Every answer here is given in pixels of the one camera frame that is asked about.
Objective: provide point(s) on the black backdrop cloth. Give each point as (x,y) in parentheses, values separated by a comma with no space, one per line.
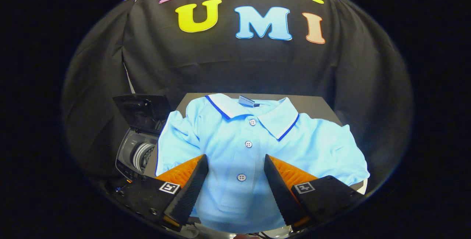
(239,66)

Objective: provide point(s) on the light blue polo shirt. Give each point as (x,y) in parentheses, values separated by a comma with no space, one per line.
(243,132)

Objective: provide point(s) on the grey cabinet with dark top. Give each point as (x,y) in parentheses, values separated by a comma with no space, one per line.
(316,104)

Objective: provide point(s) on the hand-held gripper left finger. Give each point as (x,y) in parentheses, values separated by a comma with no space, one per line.
(187,194)

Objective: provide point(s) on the grey top-load washing machine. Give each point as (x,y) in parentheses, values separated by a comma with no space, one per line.
(132,150)

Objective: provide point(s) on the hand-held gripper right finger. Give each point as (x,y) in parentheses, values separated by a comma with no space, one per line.
(281,191)

